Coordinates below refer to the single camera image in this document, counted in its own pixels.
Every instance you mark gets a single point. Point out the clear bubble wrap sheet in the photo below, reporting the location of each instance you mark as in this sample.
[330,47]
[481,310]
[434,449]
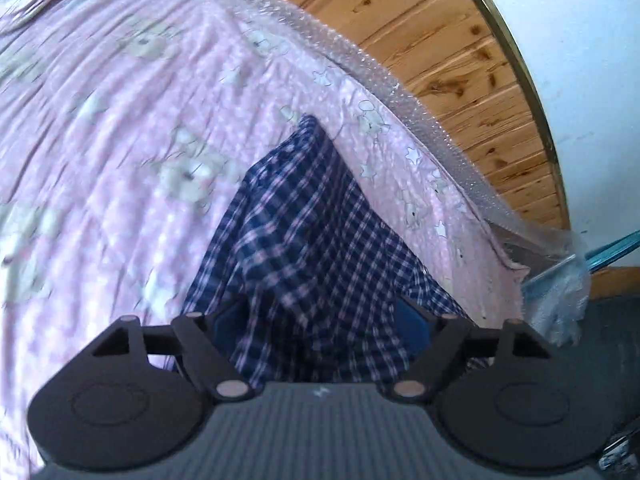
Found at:
[380,70]

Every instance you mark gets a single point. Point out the teal metal frame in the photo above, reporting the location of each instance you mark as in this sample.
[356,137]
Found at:
[610,247]

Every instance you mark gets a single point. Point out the navy plaid shirt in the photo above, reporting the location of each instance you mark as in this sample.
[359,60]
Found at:
[310,240]

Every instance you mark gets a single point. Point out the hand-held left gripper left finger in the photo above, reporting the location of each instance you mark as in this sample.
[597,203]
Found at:
[227,322]

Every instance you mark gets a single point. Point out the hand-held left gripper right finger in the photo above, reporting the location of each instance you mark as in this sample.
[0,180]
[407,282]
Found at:
[411,326]

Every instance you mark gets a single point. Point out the wooden headboard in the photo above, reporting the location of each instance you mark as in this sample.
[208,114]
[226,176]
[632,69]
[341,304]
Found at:
[450,45]

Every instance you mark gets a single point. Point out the pink bear print blanket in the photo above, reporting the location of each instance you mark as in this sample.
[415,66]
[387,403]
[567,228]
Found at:
[125,135]

